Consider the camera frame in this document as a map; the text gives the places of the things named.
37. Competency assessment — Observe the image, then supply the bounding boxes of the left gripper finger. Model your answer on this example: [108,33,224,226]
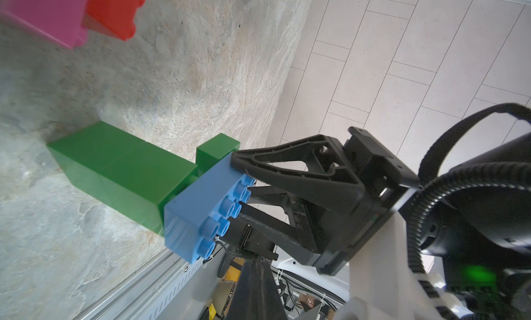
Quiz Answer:
[225,258,286,320]

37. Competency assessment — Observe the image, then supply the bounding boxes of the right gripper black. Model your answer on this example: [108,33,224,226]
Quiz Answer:
[223,126,419,276]

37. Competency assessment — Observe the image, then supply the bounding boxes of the green lego brick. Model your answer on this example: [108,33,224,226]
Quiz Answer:
[47,122,172,229]
[136,142,199,236]
[196,133,241,176]

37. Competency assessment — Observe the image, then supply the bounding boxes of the red lego brick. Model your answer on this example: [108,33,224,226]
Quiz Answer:
[82,0,146,41]

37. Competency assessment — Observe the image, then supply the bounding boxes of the pink lego brick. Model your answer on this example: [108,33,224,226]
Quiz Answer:
[1,0,88,48]

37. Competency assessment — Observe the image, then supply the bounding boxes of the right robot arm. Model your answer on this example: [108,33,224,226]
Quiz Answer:
[230,103,530,319]

